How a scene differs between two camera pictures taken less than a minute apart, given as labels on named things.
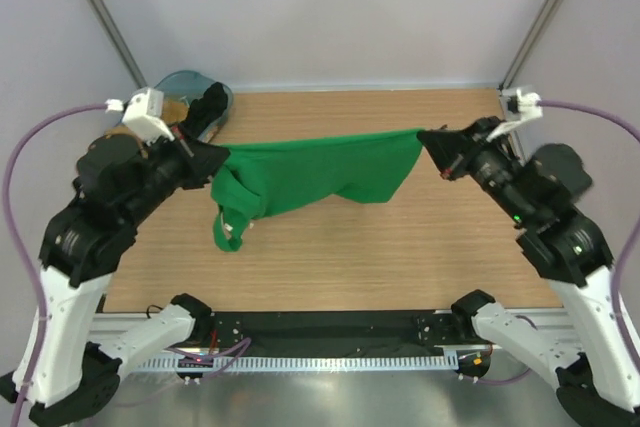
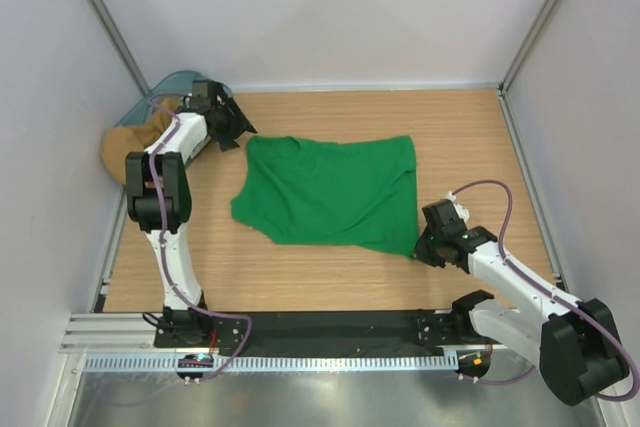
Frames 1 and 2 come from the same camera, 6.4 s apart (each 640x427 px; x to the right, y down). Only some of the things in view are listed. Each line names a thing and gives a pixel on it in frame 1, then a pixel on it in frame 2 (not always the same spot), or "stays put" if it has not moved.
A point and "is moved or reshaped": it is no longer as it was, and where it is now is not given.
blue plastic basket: x=189 y=86 stays put
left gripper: x=204 y=160 -> x=227 y=141
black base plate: x=342 y=331 stays put
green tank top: x=261 y=179 is moved or reshaped
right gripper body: x=487 y=160 -> x=428 y=248
